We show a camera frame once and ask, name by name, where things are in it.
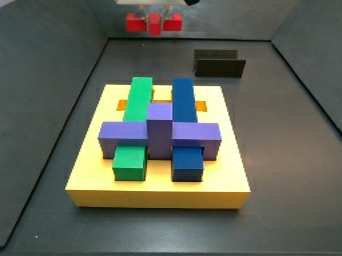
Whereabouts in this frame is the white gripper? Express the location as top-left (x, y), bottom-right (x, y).
top-left (116, 0), bottom-right (187, 20)

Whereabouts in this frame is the yellow base board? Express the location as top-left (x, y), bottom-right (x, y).
top-left (66, 85), bottom-right (250, 209)

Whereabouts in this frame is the green long block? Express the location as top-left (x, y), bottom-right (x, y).
top-left (112, 77), bottom-right (153, 181)

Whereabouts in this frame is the purple cross-shaped block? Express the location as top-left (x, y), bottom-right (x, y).
top-left (98, 103), bottom-right (222, 161)

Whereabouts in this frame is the dark blue long block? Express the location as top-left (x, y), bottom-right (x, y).
top-left (173, 78), bottom-right (203, 182)

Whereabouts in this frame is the black rectangular stand block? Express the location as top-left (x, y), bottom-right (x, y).
top-left (194, 49), bottom-right (246, 78)

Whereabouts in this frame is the red cross-shaped block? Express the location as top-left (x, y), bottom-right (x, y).
top-left (126, 13), bottom-right (183, 36)

